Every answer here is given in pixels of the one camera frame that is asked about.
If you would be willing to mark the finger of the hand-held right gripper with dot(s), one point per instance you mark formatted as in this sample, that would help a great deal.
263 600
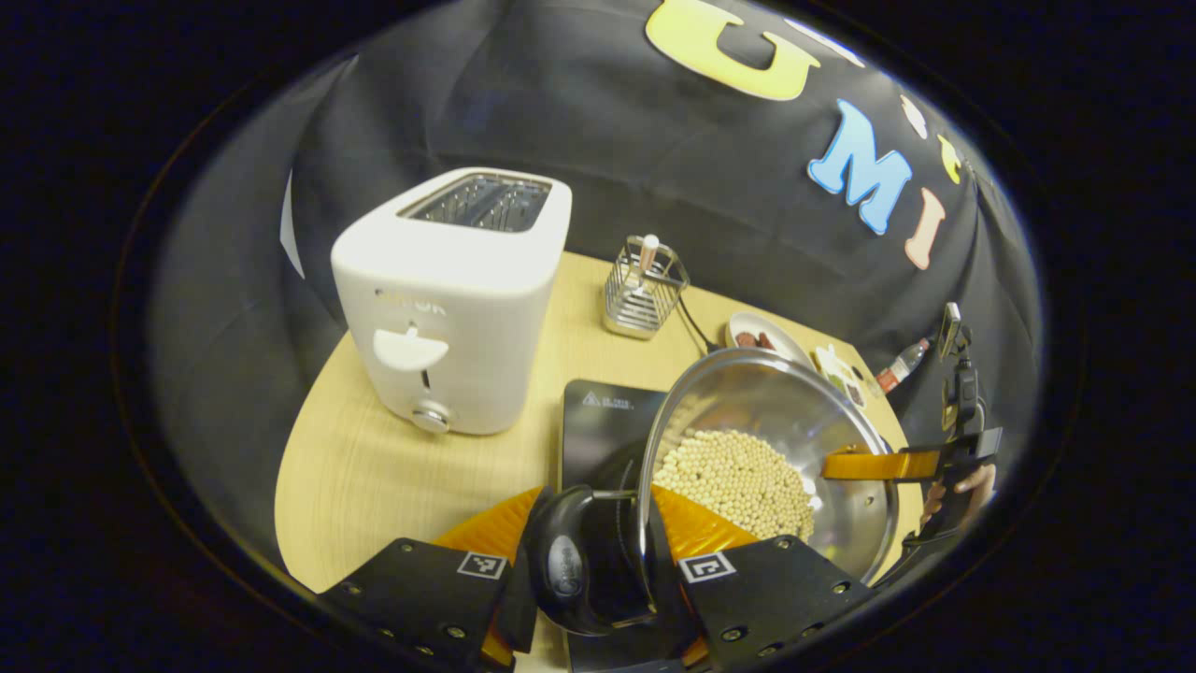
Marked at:
878 465

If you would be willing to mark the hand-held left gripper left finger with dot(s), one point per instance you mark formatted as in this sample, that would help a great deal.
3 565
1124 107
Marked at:
420 589

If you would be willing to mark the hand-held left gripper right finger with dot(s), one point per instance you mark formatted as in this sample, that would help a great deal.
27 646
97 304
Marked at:
775 598

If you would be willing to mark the stainless steel pot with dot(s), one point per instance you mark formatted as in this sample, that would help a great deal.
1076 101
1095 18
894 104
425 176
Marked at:
775 393

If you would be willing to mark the black induction cooktop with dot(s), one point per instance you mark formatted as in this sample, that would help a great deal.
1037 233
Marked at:
603 430

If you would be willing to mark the clear water bottle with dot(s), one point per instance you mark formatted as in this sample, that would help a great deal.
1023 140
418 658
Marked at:
902 367

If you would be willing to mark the white divided dish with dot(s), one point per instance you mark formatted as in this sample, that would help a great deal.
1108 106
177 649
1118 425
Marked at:
841 374

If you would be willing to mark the large soybean pile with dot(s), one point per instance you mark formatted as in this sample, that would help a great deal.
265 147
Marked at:
738 477

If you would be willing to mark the white oval plate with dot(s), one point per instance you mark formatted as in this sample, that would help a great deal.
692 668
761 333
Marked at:
780 348

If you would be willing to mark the red meat slice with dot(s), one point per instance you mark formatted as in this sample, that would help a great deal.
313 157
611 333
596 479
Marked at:
755 339

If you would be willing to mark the white toaster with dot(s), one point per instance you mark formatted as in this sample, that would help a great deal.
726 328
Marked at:
448 299

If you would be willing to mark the pink stick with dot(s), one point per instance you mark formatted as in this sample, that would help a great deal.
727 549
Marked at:
648 252

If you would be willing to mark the black backdrop cloth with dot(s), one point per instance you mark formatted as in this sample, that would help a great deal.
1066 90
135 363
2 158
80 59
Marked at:
607 140

